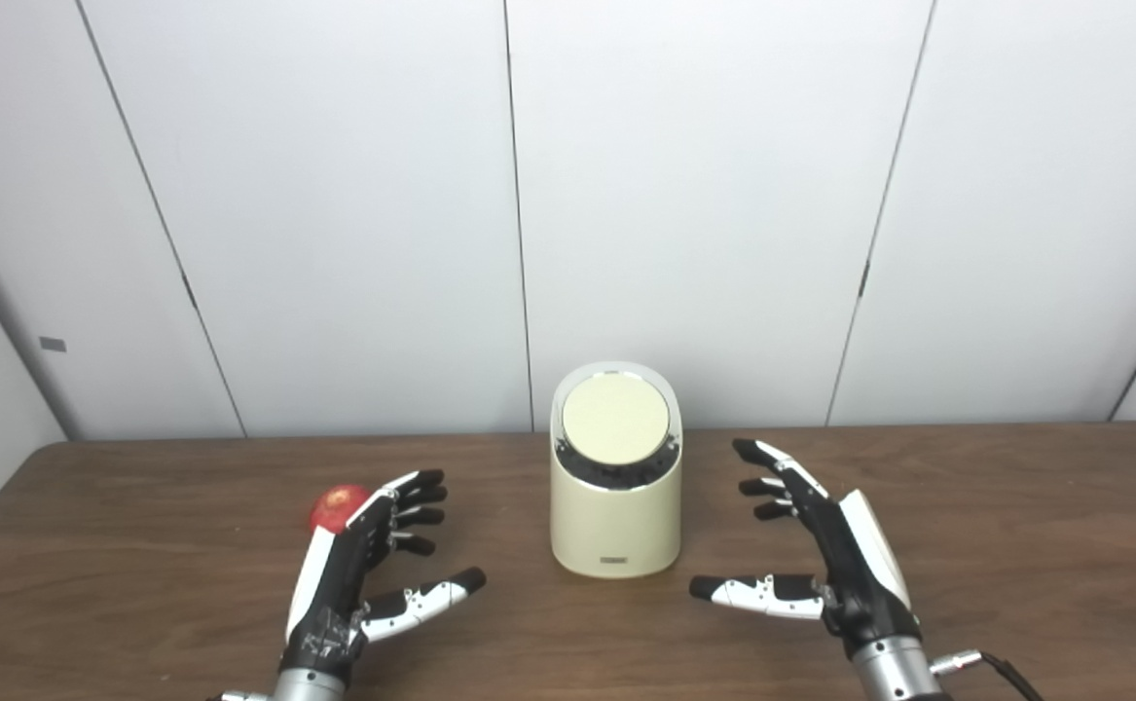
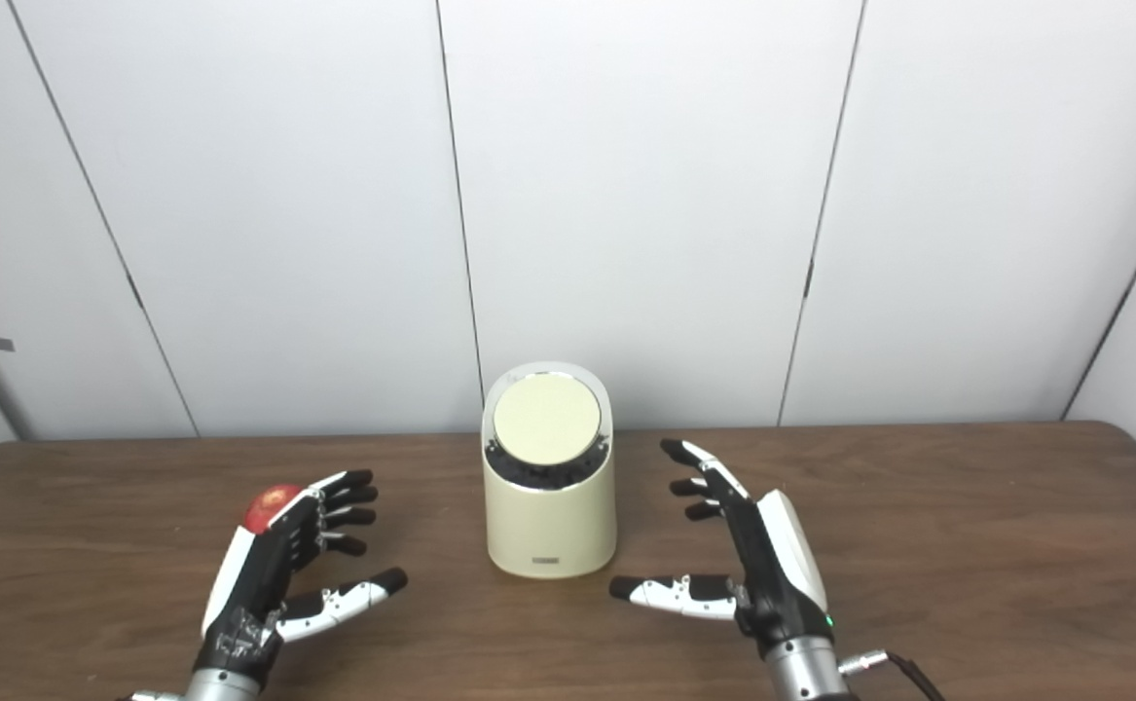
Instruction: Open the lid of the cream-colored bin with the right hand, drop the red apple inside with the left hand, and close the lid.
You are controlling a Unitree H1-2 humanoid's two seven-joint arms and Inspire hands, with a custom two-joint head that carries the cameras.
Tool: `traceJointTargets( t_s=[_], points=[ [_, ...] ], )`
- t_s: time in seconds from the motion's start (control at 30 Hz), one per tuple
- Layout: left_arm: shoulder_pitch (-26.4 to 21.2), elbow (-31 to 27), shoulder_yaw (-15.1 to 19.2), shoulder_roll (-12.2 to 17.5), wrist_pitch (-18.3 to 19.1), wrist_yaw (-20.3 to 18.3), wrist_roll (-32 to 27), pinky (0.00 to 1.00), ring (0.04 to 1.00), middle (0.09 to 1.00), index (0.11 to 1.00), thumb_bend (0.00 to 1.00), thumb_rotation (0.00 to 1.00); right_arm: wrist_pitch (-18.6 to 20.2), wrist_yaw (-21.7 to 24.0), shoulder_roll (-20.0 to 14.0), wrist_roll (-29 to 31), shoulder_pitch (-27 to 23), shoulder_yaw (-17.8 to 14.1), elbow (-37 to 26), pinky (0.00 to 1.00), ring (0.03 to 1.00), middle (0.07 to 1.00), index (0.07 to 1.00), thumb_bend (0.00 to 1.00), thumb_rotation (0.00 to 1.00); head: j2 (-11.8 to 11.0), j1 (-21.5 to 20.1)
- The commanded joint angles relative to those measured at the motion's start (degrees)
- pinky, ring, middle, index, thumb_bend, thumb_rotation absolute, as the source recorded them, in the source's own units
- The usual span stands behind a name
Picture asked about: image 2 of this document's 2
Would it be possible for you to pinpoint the cream round bin lid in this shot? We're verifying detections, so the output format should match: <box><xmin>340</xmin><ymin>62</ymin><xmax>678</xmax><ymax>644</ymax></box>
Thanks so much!
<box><xmin>493</xmin><ymin>373</ymin><xmax>602</xmax><ymax>466</ymax></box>

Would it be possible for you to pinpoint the red apple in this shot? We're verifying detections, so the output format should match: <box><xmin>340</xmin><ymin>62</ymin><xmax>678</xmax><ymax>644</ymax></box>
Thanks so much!
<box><xmin>243</xmin><ymin>484</ymin><xmax>306</xmax><ymax>535</ymax></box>

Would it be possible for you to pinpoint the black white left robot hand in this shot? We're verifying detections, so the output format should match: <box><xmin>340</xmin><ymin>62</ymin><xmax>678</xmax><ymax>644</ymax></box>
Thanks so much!
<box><xmin>193</xmin><ymin>469</ymin><xmax>409</xmax><ymax>683</ymax></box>

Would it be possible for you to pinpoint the cream-colored round bin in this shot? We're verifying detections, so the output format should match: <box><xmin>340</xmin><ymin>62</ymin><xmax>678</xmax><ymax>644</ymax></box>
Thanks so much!
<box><xmin>481</xmin><ymin>362</ymin><xmax>618</xmax><ymax>580</ymax></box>

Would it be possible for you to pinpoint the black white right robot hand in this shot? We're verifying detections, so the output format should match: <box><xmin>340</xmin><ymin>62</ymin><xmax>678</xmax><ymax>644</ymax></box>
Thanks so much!
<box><xmin>609</xmin><ymin>438</ymin><xmax>836</xmax><ymax>658</ymax></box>

